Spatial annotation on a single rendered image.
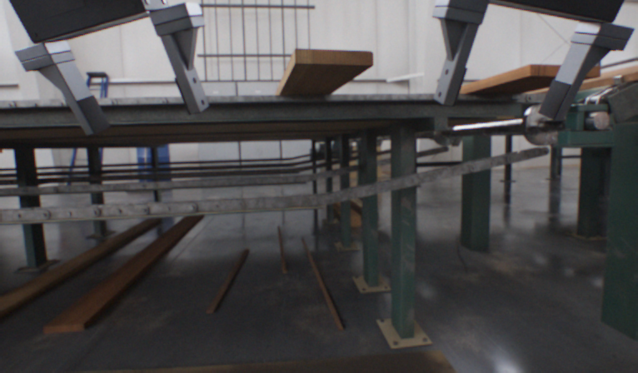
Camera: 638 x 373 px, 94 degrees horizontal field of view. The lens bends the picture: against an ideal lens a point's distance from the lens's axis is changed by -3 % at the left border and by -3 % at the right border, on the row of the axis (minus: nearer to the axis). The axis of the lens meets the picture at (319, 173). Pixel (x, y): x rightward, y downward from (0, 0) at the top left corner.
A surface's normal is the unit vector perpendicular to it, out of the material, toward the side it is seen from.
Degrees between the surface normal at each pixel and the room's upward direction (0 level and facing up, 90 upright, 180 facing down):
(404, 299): 90
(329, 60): 90
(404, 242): 90
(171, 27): 113
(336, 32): 89
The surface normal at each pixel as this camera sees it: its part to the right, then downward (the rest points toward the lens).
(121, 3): -0.07, 0.48
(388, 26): 0.18, 0.07
